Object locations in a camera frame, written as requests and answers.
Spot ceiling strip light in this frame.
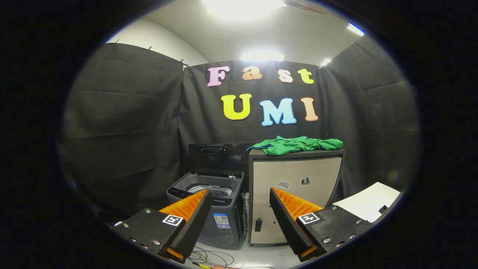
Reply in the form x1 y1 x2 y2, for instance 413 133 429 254
347 22 365 37

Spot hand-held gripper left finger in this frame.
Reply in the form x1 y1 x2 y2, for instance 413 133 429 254
112 188 212 264

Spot grey washing machine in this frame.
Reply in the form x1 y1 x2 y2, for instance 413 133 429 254
167 170 247 250

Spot white paper sheet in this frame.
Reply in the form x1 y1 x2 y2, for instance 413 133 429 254
332 182 401 223

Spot black floor cables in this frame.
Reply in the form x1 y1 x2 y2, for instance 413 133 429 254
187 246 269 269

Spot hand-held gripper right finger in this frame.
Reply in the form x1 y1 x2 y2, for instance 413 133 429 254
270 188 374 262

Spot green polo shirt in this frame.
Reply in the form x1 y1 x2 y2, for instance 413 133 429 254
246 136 344 156

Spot round ceiling light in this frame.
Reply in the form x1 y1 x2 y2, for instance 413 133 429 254
240 50 284 62

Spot beige cabinet with dark top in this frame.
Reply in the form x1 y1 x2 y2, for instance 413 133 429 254
248 149 346 247

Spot large ceiling light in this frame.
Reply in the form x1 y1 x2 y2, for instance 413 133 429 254
202 0 286 16

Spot grey drain hose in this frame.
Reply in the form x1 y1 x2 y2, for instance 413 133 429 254
242 192 250 225

